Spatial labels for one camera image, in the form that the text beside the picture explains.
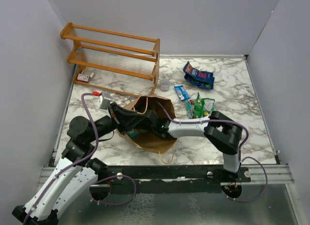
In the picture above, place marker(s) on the small blue snack packet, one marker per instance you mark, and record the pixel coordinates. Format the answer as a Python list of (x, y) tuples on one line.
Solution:
[(181, 92)]

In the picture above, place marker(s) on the blue red chips bag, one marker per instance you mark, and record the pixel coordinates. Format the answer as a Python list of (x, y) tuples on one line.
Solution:
[(203, 76)]

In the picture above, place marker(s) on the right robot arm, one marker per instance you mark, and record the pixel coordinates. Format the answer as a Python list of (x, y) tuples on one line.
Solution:
[(221, 131)]

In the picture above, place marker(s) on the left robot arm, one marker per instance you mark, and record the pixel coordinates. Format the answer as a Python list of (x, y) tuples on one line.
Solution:
[(78, 170)]

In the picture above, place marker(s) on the orange wooden shelf rack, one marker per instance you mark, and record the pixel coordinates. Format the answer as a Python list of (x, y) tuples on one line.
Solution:
[(123, 63)]

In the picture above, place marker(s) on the brown paper bag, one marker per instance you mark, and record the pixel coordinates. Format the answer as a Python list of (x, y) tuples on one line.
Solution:
[(144, 138)]

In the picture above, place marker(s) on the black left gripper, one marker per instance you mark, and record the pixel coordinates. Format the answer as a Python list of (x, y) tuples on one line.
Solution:
[(124, 118)]

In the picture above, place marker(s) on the blue green chips bag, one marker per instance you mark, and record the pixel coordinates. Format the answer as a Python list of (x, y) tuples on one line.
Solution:
[(200, 84)]

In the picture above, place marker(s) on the red white snack packets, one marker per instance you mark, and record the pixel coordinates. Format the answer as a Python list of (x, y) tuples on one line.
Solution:
[(189, 108)]

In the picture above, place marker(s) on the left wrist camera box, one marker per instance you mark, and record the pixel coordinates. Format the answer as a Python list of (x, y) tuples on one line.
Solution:
[(104, 101)]

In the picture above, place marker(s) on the green snack packet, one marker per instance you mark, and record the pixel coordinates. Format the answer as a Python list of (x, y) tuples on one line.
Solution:
[(202, 106)]

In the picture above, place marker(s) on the small clear plastic jar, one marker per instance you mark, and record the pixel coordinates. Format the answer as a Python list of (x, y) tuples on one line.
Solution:
[(164, 85)]

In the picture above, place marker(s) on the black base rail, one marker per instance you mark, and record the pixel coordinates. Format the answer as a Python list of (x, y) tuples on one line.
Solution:
[(159, 179)]

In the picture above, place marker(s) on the white red small card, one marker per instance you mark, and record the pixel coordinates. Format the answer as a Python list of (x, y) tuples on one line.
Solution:
[(85, 76)]

